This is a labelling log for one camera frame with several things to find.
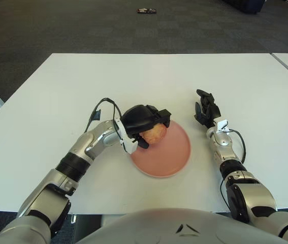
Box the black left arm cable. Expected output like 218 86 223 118
84 97 126 153

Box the grey robot torso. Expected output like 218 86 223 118
76 207 286 244

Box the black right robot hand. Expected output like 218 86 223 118
194 88 230 135

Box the red yellow apple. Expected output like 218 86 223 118
142 124 167 145

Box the pink round plate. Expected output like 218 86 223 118
130 119 192 178

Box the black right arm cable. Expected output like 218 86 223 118
229 129 246 163

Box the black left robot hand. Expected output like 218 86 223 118
114 104 172 155

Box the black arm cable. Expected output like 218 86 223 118
84 97 126 153
229 129 246 163

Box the dark blue bulky object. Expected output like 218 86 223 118
222 0 265 15

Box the dark table leg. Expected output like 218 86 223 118
72 214 103 239

